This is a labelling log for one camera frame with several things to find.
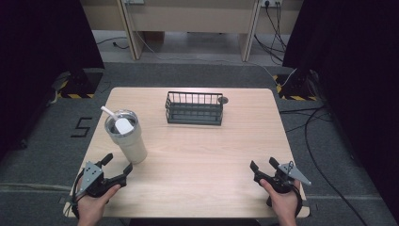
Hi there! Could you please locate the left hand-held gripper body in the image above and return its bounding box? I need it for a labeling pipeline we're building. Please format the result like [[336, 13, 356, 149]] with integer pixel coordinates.
[[72, 161, 127, 218]]

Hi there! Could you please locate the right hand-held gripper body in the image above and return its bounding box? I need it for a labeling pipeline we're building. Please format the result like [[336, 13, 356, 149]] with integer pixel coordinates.
[[253, 161, 312, 209]]

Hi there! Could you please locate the cream tumbler cup with straw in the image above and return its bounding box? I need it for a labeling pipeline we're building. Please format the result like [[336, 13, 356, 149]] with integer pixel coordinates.
[[100, 105, 149, 165]]

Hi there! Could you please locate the dark wire basket rack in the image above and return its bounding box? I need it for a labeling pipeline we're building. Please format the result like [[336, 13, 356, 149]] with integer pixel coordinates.
[[165, 90, 230, 126]]

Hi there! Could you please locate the person's right hand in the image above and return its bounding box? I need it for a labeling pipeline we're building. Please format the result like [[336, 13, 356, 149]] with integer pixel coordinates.
[[259, 178, 301, 226]]

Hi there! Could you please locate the person's left hand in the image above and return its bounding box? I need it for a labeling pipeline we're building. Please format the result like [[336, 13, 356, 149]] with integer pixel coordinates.
[[76, 184, 121, 226]]

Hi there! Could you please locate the black stand base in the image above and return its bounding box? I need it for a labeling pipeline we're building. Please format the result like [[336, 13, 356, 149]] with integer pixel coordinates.
[[53, 68, 104, 100], [272, 69, 321, 102]]

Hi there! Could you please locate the black curtain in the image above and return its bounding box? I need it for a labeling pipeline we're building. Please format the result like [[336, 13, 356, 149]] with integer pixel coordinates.
[[281, 0, 399, 218], [0, 0, 105, 158]]

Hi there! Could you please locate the black floor cable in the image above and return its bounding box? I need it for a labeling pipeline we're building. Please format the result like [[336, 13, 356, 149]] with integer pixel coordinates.
[[279, 105, 369, 226]]

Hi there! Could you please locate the black cable with plug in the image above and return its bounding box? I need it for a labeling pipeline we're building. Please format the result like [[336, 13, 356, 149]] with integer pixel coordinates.
[[95, 36, 130, 51]]

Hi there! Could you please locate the bundle of black hanging cables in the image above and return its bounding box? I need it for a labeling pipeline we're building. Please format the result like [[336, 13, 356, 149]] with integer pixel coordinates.
[[253, 1, 288, 67]]

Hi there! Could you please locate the beige wooden desk frame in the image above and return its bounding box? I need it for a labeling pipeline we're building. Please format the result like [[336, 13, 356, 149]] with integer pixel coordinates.
[[79, 0, 305, 63]]

